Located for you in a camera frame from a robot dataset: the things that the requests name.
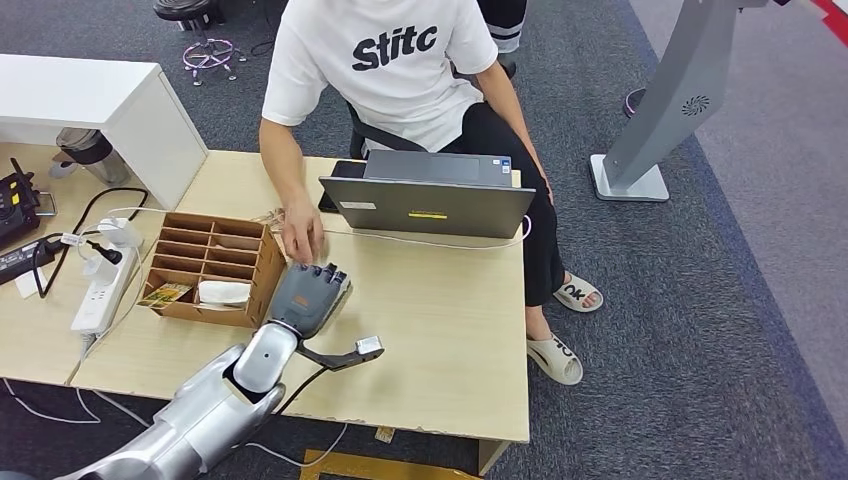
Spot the seated person's right hand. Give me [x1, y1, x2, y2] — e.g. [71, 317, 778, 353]
[281, 198, 326, 266]

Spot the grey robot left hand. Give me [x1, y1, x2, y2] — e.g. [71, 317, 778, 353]
[268, 262, 354, 340]

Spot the white card sleeve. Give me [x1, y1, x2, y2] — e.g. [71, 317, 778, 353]
[196, 280, 253, 313]

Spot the yellow printed card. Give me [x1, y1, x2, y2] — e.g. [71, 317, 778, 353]
[137, 282, 195, 311]

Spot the seated person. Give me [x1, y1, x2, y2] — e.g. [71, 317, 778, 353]
[258, 0, 605, 388]

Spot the crumpled clear wrapper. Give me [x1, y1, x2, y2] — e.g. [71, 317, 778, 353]
[251, 207, 287, 233]

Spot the cardboard compartment organizer box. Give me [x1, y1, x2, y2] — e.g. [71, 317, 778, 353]
[137, 211, 288, 331]

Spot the black phone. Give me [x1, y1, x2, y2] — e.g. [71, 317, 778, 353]
[318, 160, 368, 215]

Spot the grey laptop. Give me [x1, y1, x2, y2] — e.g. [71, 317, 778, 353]
[319, 149, 537, 240]

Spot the large white charger adapter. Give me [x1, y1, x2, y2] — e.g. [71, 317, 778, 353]
[97, 217, 144, 250]

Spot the black power plug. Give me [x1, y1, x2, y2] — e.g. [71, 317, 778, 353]
[87, 239, 125, 266]

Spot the white power strip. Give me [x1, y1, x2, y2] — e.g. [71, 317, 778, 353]
[71, 241, 144, 336]

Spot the small white plug adapter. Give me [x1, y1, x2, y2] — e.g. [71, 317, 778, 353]
[82, 254, 117, 286]

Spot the clear plastic bottle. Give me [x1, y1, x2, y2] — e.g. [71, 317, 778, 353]
[56, 128, 134, 188]

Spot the beige slipper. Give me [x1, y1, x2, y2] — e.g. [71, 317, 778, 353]
[526, 333, 584, 388]
[553, 273, 605, 314]

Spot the white cabinet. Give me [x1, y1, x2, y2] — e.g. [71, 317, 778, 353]
[0, 54, 210, 210]

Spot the white paper slip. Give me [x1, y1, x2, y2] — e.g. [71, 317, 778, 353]
[14, 268, 49, 301]

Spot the black power brick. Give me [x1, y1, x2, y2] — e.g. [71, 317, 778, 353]
[0, 233, 68, 287]

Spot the black controller device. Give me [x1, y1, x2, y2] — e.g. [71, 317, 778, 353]
[0, 157, 44, 250]

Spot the dark round base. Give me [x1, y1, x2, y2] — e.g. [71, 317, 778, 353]
[623, 87, 648, 122]

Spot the grey kiosk stand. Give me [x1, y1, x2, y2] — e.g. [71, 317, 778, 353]
[589, 0, 793, 204]

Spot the red floor strip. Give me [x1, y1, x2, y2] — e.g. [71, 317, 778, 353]
[809, 0, 848, 49]

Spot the black camera bracket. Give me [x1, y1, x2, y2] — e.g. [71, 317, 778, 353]
[296, 337, 386, 372]

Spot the black camera cable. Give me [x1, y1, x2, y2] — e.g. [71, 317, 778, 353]
[271, 367, 329, 419]

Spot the yellow floor frame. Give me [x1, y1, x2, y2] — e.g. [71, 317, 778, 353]
[299, 450, 480, 480]

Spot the purple ring chair base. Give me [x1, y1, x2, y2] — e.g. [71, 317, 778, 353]
[182, 38, 248, 89]

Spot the black power cable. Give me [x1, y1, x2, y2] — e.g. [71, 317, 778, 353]
[33, 188, 150, 299]

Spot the white floor cable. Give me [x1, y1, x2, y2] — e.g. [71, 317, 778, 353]
[0, 377, 349, 470]

